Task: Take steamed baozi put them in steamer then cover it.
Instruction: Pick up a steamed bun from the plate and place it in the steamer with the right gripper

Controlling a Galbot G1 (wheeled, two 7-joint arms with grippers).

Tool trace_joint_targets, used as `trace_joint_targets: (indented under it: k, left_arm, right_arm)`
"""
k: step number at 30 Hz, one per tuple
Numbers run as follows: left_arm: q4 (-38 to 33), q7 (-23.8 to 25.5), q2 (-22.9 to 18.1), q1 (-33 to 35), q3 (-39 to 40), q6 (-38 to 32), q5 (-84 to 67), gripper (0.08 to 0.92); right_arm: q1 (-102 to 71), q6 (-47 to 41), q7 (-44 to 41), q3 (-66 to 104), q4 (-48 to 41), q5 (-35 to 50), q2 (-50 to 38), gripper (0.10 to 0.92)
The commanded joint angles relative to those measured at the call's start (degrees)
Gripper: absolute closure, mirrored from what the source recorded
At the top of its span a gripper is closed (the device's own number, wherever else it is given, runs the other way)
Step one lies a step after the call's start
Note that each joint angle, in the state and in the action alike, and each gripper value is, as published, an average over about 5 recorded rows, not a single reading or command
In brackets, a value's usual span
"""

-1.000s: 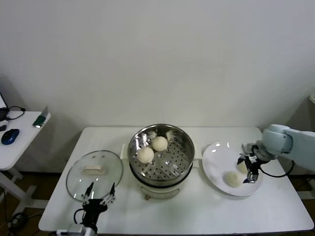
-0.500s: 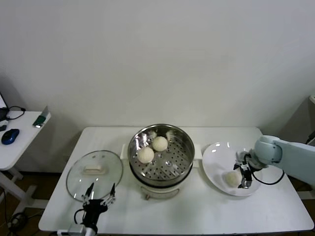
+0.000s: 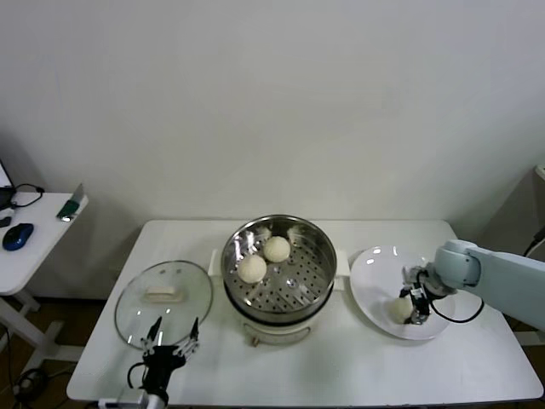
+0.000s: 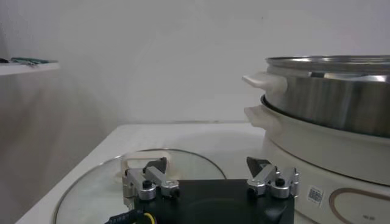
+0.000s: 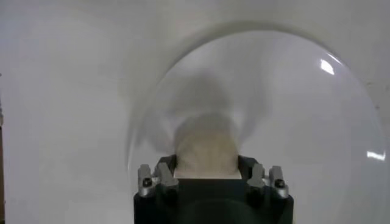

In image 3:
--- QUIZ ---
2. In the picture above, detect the black looped cable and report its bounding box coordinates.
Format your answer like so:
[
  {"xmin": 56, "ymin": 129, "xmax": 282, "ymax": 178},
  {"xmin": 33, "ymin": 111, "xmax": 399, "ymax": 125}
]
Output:
[{"xmin": 9, "ymin": 183, "xmax": 46, "ymax": 210}]

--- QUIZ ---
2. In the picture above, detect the blue computer mouse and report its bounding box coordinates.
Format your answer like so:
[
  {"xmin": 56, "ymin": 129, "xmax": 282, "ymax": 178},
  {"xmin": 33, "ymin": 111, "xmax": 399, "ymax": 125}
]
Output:
[{"xmin": 1, "ymin": 222, "xmax": 35, "ymax": 252}]

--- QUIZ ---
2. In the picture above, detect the black plug with cable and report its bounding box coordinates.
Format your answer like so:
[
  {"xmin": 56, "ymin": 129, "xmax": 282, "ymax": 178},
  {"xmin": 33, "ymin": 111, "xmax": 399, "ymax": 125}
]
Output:
[{"xmin": 523, "ymin": 225, "xmax": 545, "ymax": 259}]

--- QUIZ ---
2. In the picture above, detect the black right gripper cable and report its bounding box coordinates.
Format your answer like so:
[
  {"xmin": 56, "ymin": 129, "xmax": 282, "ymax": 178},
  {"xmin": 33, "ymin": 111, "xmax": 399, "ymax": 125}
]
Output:
[{"xmin": 427, "ymin": 293, "xmax": 485, "ymax": 324}]

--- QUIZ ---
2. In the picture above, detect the stainless steel steamer basket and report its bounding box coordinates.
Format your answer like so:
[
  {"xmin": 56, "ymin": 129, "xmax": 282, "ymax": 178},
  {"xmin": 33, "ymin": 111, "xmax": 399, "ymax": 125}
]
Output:
[{"xmin": 208, "ymin": 215, "xmax": 350, "ymax": 323}]

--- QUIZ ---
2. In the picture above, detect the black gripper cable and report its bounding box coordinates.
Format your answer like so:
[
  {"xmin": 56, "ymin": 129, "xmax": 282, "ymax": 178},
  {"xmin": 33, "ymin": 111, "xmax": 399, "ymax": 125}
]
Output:
[
  {"xmin": 427, "ymin": 293, "xmax": 485, "ymax": 324},
  {"xmin": 126, "ymin": 360, "xmax": 150, "ymax": 389}
]

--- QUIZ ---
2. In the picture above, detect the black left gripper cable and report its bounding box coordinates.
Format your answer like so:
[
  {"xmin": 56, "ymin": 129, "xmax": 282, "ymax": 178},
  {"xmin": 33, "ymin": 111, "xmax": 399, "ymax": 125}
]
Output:
[{"xmin": 126, "ymin": 360, "xmax": 150, "ymax": 389}]

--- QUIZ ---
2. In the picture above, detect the white steamed baozi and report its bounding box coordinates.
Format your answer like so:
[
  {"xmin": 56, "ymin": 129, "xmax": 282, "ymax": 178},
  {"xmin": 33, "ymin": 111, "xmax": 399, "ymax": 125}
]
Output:
[
  {"xmin": 262, "ymin": 236, "xmax": 293, "ymax": 263},
  {"xmin": 389, "ymin": 297, "xmax": 414, "ymax": 325},
  {"xmin": 237, "ymin": 255, "xmax": 268, "ymax": 285}
]

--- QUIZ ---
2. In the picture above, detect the dark green flat device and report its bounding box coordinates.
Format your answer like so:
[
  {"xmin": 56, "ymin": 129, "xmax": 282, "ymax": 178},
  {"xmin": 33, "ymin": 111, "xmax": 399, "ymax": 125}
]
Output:
[{"xmin": 56, "ymin": 183, "xmax": 86, "ymax": 223}]

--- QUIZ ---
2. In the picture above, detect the cream electric pot base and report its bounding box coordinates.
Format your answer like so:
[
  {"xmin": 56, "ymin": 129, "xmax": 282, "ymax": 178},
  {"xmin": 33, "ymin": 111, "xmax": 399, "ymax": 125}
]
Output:
[{"xmin": 210, "ymin": 272, "xmax": 348, "ymax": 349}]

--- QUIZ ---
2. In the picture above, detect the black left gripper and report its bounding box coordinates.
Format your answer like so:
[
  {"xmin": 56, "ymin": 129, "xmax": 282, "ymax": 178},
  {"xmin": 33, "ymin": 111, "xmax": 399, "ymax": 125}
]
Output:
[{"xmin": 139, "ymin": 315, "xmax": 202, "ymax": 396}]

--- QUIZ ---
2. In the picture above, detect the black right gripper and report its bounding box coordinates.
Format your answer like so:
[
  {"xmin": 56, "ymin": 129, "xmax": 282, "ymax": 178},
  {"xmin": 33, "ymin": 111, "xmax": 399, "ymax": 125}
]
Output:
[{"xmin": 399, "ymin": 265, "xmax": 457, "ymax": 327}]

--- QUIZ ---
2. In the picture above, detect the black floor cable bundle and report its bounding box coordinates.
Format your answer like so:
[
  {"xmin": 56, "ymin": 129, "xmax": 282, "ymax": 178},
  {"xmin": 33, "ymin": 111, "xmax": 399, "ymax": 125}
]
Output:
[{"xmin": 12, "ymin": 366, "xmax": 76, "ymax": 401}]

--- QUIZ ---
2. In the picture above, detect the white round plate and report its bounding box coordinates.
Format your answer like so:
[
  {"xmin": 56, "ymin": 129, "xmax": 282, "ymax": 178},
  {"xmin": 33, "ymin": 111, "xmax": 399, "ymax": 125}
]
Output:
[{"xmin": 349, "ymin": 245, "xmax": 456, "ymax": 341}]

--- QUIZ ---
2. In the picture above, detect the glass lid with cream handle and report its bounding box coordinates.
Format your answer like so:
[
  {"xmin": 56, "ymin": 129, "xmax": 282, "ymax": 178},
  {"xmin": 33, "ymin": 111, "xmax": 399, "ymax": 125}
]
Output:
[{"xmin": 113, "ymin": 260, "xmax": 214, "ymax": 351}]

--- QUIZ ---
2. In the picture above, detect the white side table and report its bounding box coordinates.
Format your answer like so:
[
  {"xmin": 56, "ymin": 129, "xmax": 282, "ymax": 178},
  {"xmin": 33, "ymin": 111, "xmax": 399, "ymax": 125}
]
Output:
[{"xmin": 0, "ymin": 192, "xmax": 90, "ymax": 376}]

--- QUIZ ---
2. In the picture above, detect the laptop with black frame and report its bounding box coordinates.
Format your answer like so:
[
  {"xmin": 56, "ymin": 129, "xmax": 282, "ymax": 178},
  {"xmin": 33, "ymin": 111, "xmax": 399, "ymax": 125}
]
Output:
[{"xmin": 0, "ymin": 158, "xmax": 14, "ymax": 210}]

